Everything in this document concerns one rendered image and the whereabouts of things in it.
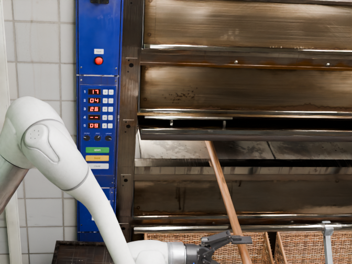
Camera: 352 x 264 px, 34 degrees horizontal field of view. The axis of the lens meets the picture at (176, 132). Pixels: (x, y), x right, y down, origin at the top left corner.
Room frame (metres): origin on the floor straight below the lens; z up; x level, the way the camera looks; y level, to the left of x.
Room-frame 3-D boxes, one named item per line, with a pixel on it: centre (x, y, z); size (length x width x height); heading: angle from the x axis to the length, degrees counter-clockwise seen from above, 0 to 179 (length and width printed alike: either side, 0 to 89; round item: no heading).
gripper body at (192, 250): (1.41, -0.11, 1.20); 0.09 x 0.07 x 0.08; 100
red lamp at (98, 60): (1.85, 0.30, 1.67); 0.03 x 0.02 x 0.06; 100
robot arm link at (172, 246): (1.40, -0.04, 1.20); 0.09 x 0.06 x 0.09; 10
